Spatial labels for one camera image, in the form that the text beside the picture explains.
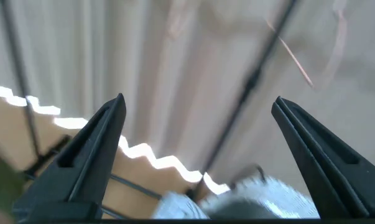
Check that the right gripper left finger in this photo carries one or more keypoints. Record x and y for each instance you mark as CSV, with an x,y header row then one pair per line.
x,y
81,165

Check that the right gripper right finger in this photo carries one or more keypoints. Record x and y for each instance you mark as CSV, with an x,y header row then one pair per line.
x,y
339,180

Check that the green printed shirt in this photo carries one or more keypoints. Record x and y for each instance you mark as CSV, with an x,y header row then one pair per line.
x,y
0,180

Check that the white laundry basket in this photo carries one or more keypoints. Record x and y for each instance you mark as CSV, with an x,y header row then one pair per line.
x,y
283,199

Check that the black clothes rack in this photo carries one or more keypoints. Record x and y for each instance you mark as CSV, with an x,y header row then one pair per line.
x,y
252,84

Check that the pale grey shorts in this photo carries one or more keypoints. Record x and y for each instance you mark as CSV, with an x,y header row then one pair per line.
x,y
178,208

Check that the beige curtain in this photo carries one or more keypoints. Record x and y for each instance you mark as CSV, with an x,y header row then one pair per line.
x,y
181,77

